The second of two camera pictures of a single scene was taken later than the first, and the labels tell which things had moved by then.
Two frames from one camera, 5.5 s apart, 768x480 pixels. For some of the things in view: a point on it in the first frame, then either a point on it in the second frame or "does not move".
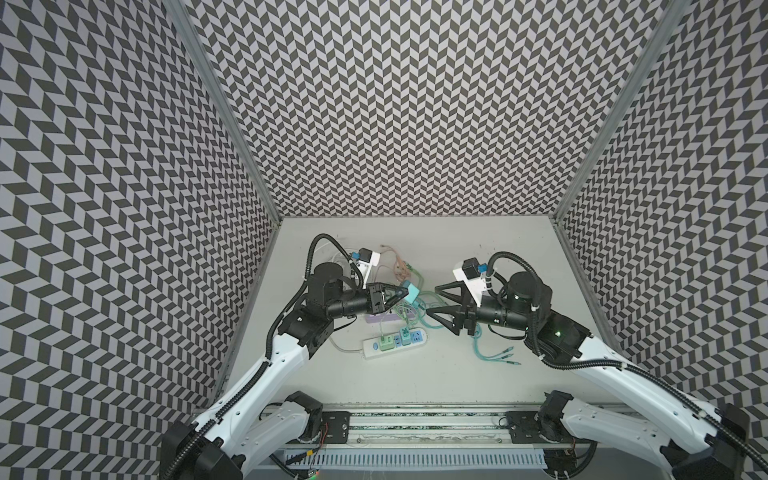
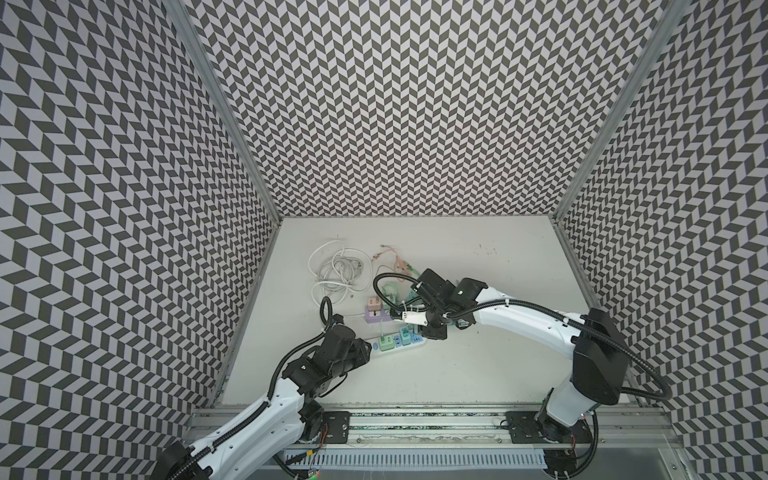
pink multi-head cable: (402, 269) does not move
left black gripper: (376, 297) to (362, 356)
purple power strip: (389, 316) does not move
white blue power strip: (371, 346) does not move
